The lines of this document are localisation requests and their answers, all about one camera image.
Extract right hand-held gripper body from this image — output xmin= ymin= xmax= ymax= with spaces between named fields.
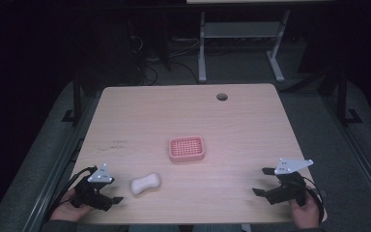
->
xmin=264 ymin=157 xmax=315 ymax=208

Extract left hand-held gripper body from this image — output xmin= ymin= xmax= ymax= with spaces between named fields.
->
xmin=70 ymin=162 xmax=116 ymax=213

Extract white soap bar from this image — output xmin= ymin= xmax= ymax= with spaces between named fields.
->
xmin=128 ymin=172 xmax=161 ymax=196

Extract pink soap dish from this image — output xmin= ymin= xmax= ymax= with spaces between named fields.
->
xmin=168 ymin=135 xmax=207 ymax=163

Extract person's left hand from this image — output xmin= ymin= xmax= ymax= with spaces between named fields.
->
xmin=49 ymin=188 xmax=95 ymax=223

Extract person's right hand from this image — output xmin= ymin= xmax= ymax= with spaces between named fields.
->
xmin=288 ymin=188 xmax=322 ymax=230

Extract black metal stand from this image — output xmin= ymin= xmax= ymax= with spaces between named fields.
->
xmin=61 ymin=69 xmax=84 ymax=126
xmin=334 ymin=66 xmax=364 ymax=128

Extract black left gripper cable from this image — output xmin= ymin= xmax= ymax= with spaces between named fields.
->
xmin=45 ymin=165 xmax=99 ymax=221

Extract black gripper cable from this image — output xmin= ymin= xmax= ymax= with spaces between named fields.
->
xmin=303 ymin=184 xmax=326 ymax=224
xmin=45 ymin=165 xmax=99 ymax=221

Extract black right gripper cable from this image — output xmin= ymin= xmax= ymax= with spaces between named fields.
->
xmin=303 ymin=184 xmax=326 ymax=224

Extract grey metal rail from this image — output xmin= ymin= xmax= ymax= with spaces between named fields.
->
xmin=20 ymin=96 xmax=95 ymax=232
xmin=321 ymin=95 xmax=371 ymax=214

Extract black floor cables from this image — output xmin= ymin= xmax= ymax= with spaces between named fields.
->
xmin=128 ymin=33 xmax=201 ymax=87

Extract white metal desk frame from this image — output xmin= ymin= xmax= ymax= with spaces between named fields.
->
xmin=197 ymin=9 xmax=292 ymax=84

